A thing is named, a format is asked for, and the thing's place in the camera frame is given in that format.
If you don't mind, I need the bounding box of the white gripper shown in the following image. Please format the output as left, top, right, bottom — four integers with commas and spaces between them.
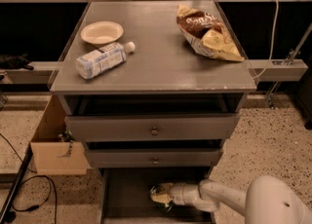
151, 183, 195, 205

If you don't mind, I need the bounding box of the crushed green can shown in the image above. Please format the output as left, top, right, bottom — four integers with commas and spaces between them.
149, 184, 173, 211

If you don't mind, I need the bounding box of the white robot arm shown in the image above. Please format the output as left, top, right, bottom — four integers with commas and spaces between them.
150, 175, 312, 224

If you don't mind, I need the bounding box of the grey middle drawer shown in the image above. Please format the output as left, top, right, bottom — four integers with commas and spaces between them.
85, 148, 223, 168

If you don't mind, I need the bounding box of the grey open bottom drawer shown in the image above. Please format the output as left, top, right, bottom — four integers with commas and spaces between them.
100, 168, 215, 224

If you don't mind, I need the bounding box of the grey top drawer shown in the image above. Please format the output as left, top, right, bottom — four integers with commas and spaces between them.
65, 114, 240, 142

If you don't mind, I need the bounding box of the grey drawer cabinet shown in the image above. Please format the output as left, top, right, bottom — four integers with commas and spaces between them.
47, 0, 257, 224

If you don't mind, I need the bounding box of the cardboard box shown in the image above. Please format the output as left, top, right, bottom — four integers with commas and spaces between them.
30, 96, 89, 175

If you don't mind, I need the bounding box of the clear plastic water bottle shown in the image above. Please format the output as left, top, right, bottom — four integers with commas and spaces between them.
75, 42, 136, 80

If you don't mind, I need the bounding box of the brown yellow chip bag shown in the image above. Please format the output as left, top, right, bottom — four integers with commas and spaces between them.
176, 5, 244, 62

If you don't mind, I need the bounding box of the white paper bowl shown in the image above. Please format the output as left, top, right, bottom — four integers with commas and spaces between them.
81, 21, 124, 45

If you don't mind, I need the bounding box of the black object on ledge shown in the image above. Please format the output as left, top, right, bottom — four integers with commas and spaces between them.
0, 54, 34, 70

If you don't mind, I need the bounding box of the black floor cable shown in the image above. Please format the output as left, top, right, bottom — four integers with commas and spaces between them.
0, 132, 59, 224

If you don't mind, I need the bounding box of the white hanging cable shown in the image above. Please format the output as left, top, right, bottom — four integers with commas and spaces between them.
251, 0, 280, 81

